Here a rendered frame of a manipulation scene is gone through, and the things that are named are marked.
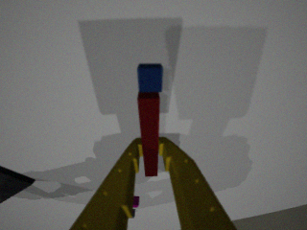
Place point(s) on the small blue block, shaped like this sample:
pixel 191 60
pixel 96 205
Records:
pixel 150 77

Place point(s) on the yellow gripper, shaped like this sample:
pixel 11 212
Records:
pixel 197 206

